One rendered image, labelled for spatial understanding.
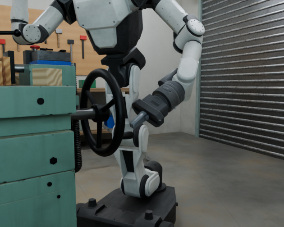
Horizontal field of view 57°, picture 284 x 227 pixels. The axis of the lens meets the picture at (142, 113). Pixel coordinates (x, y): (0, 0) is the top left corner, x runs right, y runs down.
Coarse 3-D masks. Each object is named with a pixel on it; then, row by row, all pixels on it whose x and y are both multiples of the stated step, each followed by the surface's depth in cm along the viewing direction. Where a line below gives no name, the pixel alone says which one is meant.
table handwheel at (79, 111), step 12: (96, 72) 84; (108, 72) 80; (84, 84) 92; (108, 84) 78; (84, 96) 94; (120, 96) 75; (84, 108) 83; (96, 108) 83; (108, 108) 81; (120, 108) 75; (72, 120) 81; (84, 120) 96; (96, 120) 84; (120, 120) 75; (84, 132) 95; (120, 132) 76; (96, 144) 88
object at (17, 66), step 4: (8, 52) 71; (12, 52) 72; (4, 56) 76; (8, 56) 71; (12, 56) 72; (12, 60) 72; (12, 64) 72; (16, 64) 76; (20, 64) 77; (24, 64) 77; (12, 68) 72; (16, 68) 76; (20, 68) 76; (12, 72) 72; (16, 72) 76; (20, 72) 77; (12, 76) 72; (12, 80) 72
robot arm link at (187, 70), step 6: (180, 60) 93; (186, 60) 92; (192, 60) 92; (180, 66) 90; (186, 66) 90; (192, 66) 90; (180, 72) 88; (186, 72) 88; (192, 72) 88; (180, 78) 88; (186, 78) 87; (192, 78) 87
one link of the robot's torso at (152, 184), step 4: (148, 172) 171; (152, 172) 170; (156, 172) 170; (152, 176) 163; (156, 176) 167; (120, 180) 165; (148, 180) 157; (152, 180) 161; (156, 180) 167; (120, 184) 162; (148, 184) 157; (152, 184) 160; (156, 184) 167; (120, 188) 162; (148, 188) 156; (152, 188) 161; (156, 188) 170; (148, 192) 157; (152, 192) 164
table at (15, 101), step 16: (0, 96) 48; (16, 96) 50; (32, 96) 52; (48, 96) 53; (64, 96) 55; (0, 112) 49; (16, 112) 50; (32, 112) 52; (48, 112) 54; (64, 112) 56
